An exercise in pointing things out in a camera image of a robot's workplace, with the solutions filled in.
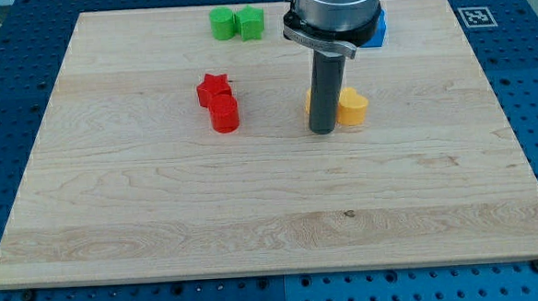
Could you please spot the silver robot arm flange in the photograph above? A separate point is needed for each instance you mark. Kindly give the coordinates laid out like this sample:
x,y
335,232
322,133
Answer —
x,y
336,27

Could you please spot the red star block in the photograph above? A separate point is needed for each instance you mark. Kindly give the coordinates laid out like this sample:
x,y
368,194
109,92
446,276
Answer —
x,y
211,86

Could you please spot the green star block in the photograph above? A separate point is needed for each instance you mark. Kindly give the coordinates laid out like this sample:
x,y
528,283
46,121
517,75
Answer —
x,y
250,23

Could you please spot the red cylinder block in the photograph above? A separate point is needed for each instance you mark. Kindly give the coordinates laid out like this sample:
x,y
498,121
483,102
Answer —
x,y
224,113

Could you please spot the yellow block behind rod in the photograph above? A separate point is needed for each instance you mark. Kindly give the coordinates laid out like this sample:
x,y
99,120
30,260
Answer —
x,y
307,101

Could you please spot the yellow heart block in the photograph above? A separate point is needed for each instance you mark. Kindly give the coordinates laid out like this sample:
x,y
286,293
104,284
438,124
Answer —
x,y
352,107

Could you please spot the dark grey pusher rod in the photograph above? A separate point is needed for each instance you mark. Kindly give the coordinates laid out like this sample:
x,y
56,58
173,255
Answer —
x,y
326,80

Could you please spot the green cylinder block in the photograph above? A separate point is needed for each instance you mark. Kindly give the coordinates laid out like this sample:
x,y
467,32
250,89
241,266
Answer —
x,y
222,23

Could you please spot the wooden board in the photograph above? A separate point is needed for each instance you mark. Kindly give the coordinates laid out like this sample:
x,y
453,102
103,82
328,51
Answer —
x,y
128,182

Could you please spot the blue block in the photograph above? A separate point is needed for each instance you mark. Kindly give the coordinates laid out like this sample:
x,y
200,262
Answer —
x,y
378,38

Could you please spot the white fiducial marker tag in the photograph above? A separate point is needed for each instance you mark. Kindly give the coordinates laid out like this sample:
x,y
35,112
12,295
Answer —
x,y
477,17

